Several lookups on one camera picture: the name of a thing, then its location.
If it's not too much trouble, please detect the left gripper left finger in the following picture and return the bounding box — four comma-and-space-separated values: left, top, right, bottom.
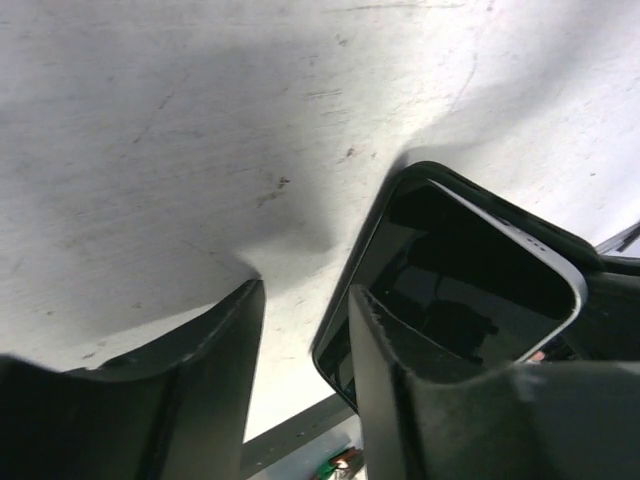
1, 280, 264, 479

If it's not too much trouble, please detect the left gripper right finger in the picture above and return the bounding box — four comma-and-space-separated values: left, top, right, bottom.
349, 286, 639, 479

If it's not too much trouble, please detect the silver white smartphone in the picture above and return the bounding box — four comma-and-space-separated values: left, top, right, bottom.
312, 178, 588, 404

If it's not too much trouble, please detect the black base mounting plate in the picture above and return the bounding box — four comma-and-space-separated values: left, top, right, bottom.
239, 395, 361, 479

